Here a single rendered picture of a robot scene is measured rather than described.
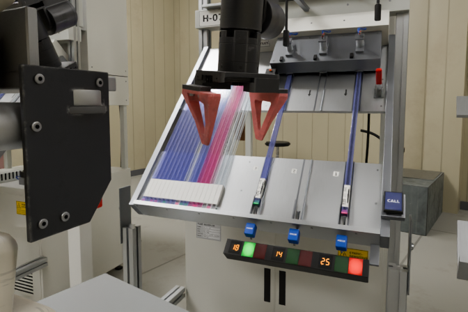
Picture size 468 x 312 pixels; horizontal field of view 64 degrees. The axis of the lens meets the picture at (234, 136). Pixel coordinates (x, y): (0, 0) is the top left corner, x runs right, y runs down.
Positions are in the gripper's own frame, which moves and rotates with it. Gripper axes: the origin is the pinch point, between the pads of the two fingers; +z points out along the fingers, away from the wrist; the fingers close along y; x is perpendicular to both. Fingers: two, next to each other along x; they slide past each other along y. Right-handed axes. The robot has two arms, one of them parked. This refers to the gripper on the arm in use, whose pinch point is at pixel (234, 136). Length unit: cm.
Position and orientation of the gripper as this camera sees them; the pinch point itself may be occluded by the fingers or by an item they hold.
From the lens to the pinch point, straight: 53.5
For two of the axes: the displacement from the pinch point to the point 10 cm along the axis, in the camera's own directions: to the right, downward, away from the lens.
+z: -0.6, 9.8, 1.9
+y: -8.0, 0.6, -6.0
